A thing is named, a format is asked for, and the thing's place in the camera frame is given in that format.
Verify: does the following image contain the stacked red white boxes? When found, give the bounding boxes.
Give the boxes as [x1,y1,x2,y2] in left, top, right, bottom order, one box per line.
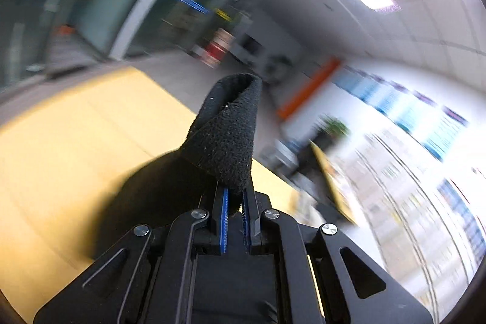
[192,28,234,68]

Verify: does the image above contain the black fleece jacket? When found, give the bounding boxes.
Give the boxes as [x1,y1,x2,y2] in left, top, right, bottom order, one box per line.
[91,73,262,259]

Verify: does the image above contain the green potted plant on cabinet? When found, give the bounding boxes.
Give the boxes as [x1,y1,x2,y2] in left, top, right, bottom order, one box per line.
[321,116,349,140]

